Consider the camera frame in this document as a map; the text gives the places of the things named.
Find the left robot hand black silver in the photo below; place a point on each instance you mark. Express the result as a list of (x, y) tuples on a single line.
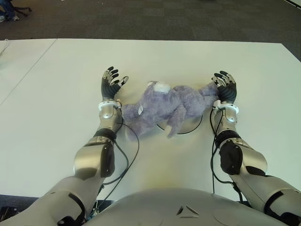
[(109, 89)]

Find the right robot hand black silver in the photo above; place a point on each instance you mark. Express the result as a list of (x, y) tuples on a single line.
[(227, 93)]

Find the purple plush elephant doll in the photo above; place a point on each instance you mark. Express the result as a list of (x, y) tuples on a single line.
[(164, 106)]

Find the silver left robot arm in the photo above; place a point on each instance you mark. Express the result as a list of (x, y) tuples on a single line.
[(91, 155)]

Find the white plate black rim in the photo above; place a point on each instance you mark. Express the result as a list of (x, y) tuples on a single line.
[(188, 126)]

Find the black office chair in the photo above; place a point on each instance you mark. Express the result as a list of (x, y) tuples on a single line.
[(22, 10)]

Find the grey robot torso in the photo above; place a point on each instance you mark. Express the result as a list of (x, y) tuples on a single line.
[(160, 209)]

